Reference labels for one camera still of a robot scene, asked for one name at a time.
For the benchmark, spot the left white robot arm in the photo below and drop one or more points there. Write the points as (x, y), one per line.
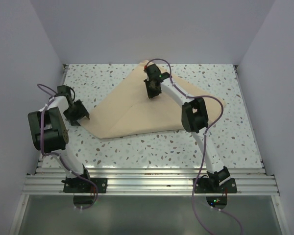
(50, 135)

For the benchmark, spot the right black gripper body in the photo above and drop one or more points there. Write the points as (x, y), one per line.
(152, 87)

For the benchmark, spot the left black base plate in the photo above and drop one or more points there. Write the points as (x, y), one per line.
(88, 186)

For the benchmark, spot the aluminium rail frame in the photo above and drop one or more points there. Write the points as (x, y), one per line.
(150, 181)

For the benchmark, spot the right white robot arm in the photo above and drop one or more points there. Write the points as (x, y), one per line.
(194, 119)

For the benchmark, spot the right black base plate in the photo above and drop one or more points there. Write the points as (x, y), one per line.
(203, 187)

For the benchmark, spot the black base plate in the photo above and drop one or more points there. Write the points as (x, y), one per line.
(88, 186)
(203, 187)

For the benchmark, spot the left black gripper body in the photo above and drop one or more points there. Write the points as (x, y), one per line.
(76, 112)

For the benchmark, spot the beige cloth mat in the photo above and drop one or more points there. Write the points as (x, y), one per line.
(127, 110)

